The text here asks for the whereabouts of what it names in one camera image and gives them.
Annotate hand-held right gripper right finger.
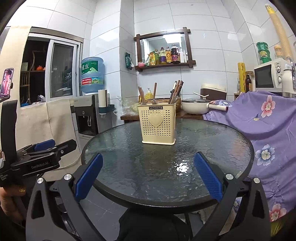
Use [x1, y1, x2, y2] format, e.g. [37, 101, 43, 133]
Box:
[194, 152, 271, 241]

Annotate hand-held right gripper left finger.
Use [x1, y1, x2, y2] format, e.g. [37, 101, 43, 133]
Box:
[25, 153, 104, 241]

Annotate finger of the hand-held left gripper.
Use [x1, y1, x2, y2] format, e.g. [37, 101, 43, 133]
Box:
[16, 139, 56, 156]
[24, 139, 77, 160]

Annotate cream perforated utensil holder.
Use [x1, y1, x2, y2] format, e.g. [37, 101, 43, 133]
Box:
[137, 103, 176, 146]

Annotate bundle of reddish chopsticks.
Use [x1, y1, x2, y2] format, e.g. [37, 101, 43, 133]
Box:
[168, 79, 185, 104]

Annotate person's left hand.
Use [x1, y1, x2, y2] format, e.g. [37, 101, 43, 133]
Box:
[0, 185, 27, 219]

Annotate beige draped cloth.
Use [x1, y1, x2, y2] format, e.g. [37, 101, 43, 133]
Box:
[14, 98, 78, 153]

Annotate grey water dispenser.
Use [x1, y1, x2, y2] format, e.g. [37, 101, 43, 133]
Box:
[73, 94, 114, 138]

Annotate teal cup holder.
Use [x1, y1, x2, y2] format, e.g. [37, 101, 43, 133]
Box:
[98, 104, 115, 115]

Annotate white paper cup tube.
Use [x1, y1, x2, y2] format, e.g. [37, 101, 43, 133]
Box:
[98, 89, 107, 109]

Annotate wooden side table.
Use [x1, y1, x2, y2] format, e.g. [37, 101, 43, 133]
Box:
[120, 110, 205, 124]

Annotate white pan with lid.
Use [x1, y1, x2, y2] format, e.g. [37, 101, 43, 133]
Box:
[181, 98, 233, 115]

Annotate clear plastic bag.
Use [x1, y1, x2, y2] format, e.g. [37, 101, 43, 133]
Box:
[114, 96, 139, 115]

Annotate blue water jug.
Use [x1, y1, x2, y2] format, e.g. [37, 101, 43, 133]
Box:
[80, 57, 105, 94]

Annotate sliding window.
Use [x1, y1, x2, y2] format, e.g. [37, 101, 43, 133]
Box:
[20, 28, 84, 107]

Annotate person's dark trouser leg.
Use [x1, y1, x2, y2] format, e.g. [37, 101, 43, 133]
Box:
[117, 210, 192, 241]

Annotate purple floral cloth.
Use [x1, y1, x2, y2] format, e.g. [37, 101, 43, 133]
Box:
[202, 90, 296, 224]

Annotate brown white rice cooker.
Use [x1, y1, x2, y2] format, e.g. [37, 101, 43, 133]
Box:
[200, 83, 227, 101]

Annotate wicker basket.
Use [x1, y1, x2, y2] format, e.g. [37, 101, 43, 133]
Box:
[139, 97, 182, 113]

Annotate green packet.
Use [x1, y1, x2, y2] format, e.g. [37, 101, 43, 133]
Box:
[125, 52, 134, 70]

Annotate yellow film roll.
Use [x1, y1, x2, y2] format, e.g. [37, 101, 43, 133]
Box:
[237, 62, 246, 93]

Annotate white kettle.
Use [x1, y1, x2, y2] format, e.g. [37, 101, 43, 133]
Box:
[281, 61, 296, 98]

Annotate dark soy sauce bottle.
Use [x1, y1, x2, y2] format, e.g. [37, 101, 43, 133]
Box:
[171, 44, 181, 63]

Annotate white microwave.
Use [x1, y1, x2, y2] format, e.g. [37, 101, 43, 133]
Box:
[254, 58, 292, 90]

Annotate amber sauce bottle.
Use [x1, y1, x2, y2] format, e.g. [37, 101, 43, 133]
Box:
[159, 47, 167, 65]

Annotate wooden framed mirror shelf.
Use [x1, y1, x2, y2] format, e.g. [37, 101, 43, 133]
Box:
[134, 27, 196, 72]

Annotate green instant noodle cups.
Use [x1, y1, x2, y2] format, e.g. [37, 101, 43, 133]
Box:
[256, 42, 272, 64]

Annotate tall stack of paper cups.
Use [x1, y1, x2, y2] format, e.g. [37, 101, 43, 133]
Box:
[265, 3, 294, 62]

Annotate white cable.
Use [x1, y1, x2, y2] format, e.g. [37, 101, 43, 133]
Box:
[60, 152, 82, 168]

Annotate smartphone on mount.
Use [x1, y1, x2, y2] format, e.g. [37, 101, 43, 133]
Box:
[0, 68, 15, 99]

